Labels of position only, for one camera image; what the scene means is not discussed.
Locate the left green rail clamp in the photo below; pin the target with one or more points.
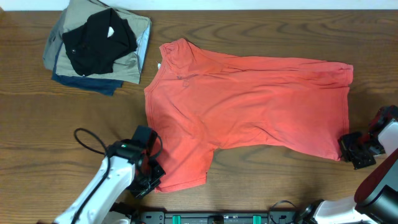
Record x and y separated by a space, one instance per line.
176 219

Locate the green rail clamp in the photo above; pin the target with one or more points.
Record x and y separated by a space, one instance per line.
256 219
176 219

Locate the light blue folded garment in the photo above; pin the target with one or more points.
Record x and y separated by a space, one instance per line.
143 41

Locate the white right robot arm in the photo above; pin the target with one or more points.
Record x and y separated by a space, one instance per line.
375 200

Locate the grey folded garment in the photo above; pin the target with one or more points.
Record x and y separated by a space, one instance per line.
54 42

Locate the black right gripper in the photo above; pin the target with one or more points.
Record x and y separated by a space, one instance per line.
344 142

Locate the red orange t-shirt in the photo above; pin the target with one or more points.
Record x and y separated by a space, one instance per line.
200 101

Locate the black folded shirt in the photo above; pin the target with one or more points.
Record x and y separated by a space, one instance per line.
93 47

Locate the right green rail clamp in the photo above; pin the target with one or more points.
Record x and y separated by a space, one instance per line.
256 219

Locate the navy blue folded garment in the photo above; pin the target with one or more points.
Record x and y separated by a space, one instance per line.
103 86

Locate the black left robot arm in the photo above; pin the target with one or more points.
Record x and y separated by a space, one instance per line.
126 166

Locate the khaki folded garment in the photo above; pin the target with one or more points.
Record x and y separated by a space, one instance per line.
124 68

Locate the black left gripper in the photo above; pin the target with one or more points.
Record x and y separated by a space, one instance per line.
142 190

